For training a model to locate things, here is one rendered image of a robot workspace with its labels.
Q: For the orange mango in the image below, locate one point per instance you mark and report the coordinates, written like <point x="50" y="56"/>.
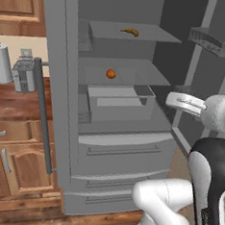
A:
<point x="111" y="73"/>

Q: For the grey crisper drawer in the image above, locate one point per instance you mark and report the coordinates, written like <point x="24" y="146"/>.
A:
<point x="118" y="110"/>

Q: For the yellow banana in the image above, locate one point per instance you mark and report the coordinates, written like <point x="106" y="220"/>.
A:
<point x="132" y="31"/>

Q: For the small glass fridge shelf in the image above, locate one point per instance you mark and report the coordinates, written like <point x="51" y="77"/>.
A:
<point x="150" y="34"/>

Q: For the white paper towel roll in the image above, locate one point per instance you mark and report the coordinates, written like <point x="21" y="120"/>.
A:
<point x="2" y="64"/>

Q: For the grey fridge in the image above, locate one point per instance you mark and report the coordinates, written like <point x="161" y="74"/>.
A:
<point x="116" y="130"/>

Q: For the clear fridge door bin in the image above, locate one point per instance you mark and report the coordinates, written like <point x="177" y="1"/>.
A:
<point x="214" y="41"/>

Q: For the large glass fridge shelf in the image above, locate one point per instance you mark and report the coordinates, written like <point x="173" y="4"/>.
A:
<point x="143" y="72"/>

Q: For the grey countertop appliance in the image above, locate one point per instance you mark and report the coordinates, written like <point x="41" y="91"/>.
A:
<point x="23" y="76"/>

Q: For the grey fridge door with bins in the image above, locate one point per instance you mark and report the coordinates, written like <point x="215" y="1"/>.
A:
<point x="214" y="72"/>

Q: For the wooden wall cupboard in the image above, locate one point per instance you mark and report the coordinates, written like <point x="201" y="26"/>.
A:
<point x="21" y="3"/>

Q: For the wooden drawer front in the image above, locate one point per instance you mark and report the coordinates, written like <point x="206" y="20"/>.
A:
<point x="17" y="131"/>

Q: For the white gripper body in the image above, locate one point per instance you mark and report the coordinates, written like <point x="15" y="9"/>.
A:
<point x="186" y="103"/>

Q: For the tall grey freezer drawer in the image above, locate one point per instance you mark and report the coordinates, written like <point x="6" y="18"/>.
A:
<point x="122" y="163"/>

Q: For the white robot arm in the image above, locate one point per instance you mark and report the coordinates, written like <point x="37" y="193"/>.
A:
<point x="170" y="206"/>

